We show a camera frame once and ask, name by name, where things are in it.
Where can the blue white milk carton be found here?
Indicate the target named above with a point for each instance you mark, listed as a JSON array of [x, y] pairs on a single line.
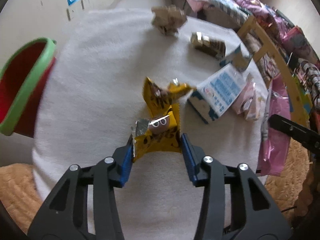
[[217, 93]]

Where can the silver foil wrapper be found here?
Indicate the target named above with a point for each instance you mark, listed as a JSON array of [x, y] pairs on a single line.
[[237, 59]]

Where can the wooden toy rack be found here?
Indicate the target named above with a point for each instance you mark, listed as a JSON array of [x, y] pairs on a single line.
[[298, 114]]

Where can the red bin green rim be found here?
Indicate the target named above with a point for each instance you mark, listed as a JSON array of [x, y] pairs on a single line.
[[23, 79]]

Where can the brown gold cigarette pack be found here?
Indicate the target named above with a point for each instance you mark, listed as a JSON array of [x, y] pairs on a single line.
[[208, 45]]

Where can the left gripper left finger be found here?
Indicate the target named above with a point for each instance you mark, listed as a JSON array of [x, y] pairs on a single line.
[[82, 204]]

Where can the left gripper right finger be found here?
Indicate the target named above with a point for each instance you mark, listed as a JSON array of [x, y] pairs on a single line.
[[235, 203]]

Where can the yellow snack wrapper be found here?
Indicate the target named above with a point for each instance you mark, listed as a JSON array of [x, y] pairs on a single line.
[[161, 131]]

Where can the pink plastic bag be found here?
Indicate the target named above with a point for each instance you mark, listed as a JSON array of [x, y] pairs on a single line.
[[274, 144]]

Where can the pink paper wrapper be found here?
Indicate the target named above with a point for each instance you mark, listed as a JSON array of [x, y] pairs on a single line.
[[247, 103]]

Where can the orange plush cushion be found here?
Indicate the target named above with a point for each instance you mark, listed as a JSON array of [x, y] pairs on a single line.
[[19, 194]]

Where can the silver brown wrapper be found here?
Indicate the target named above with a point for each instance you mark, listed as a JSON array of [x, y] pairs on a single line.
[[168, 20]]

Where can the bed with plaid blanket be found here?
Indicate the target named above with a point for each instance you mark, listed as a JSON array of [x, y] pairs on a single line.
[[290, 36]]

